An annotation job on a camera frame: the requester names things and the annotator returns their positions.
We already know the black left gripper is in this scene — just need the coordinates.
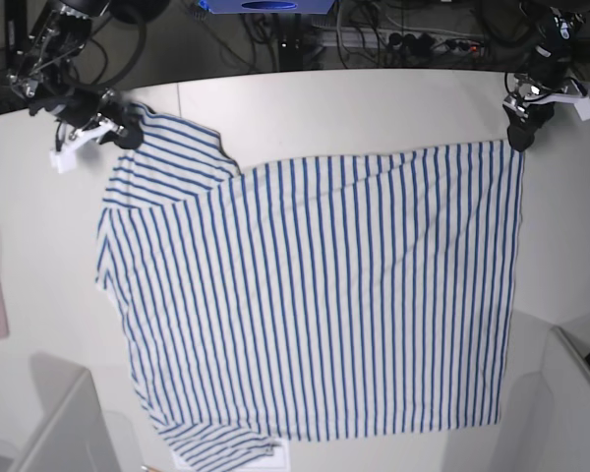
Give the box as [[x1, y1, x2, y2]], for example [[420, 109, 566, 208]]
[[502, 72, 565, 151]]

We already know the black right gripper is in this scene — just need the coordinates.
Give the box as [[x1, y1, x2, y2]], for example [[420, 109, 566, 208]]
[[28, 88, 148, 149]]

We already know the blue white striped T-shirt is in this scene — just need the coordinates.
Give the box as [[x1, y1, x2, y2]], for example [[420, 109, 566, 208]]
[[95, 103, 524, 471]]

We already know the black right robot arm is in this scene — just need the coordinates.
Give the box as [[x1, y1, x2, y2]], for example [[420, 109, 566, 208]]
[[7, 1, 147, 157]]

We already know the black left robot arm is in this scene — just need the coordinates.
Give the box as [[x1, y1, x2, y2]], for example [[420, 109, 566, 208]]
[[502, 7, 588, 152]]

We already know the white power strip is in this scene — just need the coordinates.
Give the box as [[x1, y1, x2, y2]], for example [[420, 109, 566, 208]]
[[373, 28, 488, 54]]

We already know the blue box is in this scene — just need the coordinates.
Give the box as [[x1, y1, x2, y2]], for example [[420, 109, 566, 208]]
[[199, 0, 334, 15]]

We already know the grey bin right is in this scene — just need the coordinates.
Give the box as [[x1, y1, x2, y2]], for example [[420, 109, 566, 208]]
[[493, 327, 590, 471]]

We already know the grey bin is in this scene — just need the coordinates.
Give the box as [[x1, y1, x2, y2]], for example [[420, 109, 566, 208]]
[[493, 327, 590, 471], [0, 357, 121, 471]]

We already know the grey bin left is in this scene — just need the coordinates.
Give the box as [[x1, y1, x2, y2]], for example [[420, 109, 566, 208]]
[[0, 357, 121, 471]]

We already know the white label plate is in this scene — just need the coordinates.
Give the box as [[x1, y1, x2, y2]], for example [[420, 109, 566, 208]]
[[169, 437, 290, 471]]

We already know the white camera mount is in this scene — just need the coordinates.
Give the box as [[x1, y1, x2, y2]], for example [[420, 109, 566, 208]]
[[537, 79, 590, 121], [49, 119, 116, 174]]

